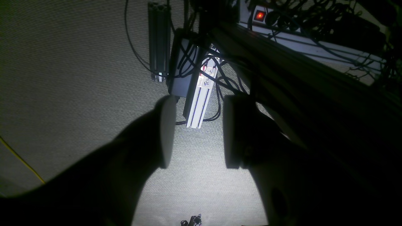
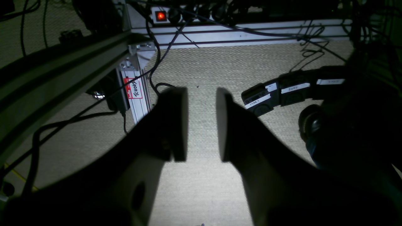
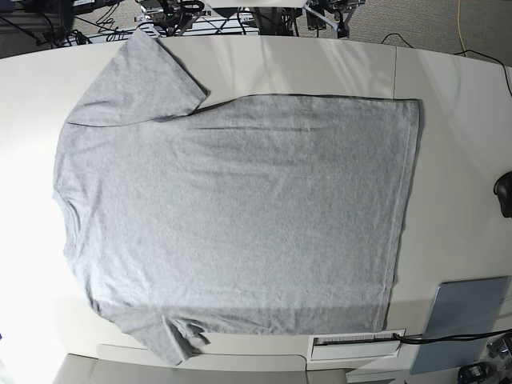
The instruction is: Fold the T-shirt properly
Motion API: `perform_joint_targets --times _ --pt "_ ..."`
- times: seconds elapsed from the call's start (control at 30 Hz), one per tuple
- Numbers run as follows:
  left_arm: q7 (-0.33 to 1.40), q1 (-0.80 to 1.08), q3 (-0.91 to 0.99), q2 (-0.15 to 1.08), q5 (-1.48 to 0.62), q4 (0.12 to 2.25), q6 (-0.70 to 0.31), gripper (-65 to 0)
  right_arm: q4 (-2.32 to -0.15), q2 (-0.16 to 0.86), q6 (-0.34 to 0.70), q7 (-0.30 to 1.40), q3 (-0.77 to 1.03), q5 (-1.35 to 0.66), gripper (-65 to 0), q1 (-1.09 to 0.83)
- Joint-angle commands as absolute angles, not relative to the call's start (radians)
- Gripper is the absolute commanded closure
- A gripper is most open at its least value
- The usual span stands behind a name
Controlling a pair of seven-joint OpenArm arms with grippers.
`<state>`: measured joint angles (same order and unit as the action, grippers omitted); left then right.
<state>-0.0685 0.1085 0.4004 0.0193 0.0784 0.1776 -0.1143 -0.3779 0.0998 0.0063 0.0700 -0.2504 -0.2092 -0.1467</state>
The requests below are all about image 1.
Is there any black aluminium extrusion bar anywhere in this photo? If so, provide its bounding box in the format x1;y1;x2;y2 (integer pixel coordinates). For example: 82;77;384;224
148;0;171;83

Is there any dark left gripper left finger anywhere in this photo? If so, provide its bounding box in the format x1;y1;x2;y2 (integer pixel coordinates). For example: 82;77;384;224
1;95;177;226

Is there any silver aluminium extrusion bar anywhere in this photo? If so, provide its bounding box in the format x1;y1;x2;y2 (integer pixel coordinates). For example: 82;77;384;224
183;52;221;128

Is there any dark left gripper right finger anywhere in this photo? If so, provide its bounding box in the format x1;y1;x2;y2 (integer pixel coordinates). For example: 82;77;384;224
223;95;401;226

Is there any grey power adapter box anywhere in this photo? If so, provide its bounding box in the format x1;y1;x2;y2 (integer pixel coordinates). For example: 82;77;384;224
166;28;200;98

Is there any white power strip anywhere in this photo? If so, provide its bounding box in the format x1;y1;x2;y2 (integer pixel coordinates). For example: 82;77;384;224
234;0;387;85

